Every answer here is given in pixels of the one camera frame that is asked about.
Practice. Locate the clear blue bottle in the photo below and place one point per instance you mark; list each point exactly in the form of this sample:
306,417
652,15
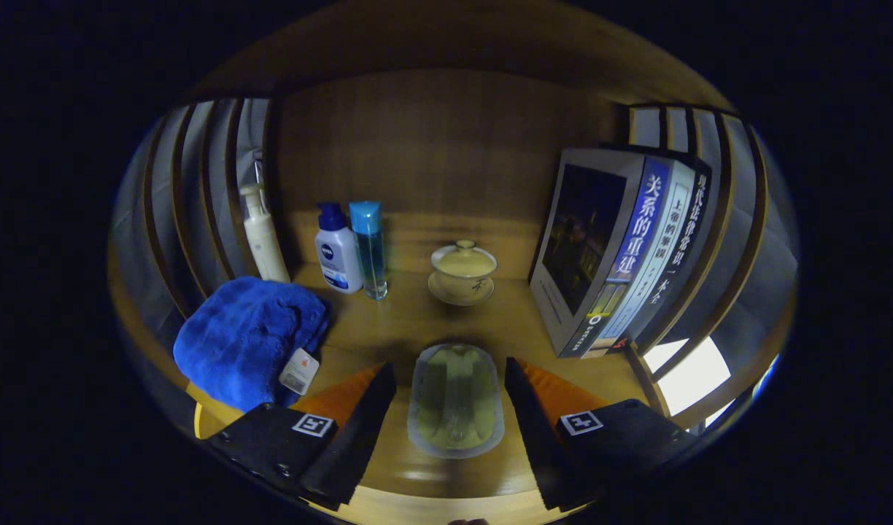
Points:
370,248

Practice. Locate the beige lidded tea cup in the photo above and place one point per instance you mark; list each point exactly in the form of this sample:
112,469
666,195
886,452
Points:
462,270

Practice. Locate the white pump bottle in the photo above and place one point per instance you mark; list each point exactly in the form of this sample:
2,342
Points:
265,248

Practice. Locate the white bottle with blue cap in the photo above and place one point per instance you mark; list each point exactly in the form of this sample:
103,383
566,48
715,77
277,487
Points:
337,259

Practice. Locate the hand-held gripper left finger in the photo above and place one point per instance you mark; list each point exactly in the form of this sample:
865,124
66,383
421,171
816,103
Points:
359,437

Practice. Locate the blue-spined book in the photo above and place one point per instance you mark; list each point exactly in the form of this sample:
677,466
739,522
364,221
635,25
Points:
578,240

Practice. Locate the pale-spined book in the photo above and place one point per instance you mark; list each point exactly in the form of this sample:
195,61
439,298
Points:
658,248

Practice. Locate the wooden countertop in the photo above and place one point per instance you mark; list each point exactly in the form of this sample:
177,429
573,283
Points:
417,313

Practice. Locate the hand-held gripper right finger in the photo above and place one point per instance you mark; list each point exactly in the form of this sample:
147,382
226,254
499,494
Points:
541,437

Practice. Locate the blue towel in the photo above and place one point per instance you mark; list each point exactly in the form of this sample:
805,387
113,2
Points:
242,335

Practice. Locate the green soap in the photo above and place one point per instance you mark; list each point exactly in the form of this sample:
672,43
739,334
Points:
455,397

